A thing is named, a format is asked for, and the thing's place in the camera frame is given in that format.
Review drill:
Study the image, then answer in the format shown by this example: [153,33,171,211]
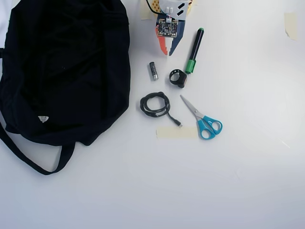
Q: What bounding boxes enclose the black green marker pen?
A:
[185,28,205,74]

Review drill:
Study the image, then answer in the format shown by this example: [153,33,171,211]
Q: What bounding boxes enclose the blue-grey gripper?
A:
[155,19,186,57]

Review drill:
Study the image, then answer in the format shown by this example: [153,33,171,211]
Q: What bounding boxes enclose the black braided usb cable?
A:
[140,92,183,128]

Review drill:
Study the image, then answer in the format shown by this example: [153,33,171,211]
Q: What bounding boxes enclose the long beige masking tape strip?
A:
[155,126,199,140]

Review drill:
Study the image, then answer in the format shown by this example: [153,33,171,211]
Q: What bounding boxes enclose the black silver battery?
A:
[149,62,159,81]

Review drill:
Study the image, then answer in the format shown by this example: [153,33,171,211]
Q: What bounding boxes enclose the black ring device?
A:
[169,68,188,89]

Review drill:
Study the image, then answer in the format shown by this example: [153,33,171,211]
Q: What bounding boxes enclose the black fabric bag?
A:
[0,0,132,176]

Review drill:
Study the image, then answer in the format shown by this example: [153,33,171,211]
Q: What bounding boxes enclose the black camera cable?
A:
[145,0,163,16]

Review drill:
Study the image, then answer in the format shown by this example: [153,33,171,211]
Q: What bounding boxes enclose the blue handled scissors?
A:
[179,94,224,140]

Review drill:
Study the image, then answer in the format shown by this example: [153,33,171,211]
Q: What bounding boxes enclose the camera circuit board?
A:
[156,14,179,39]

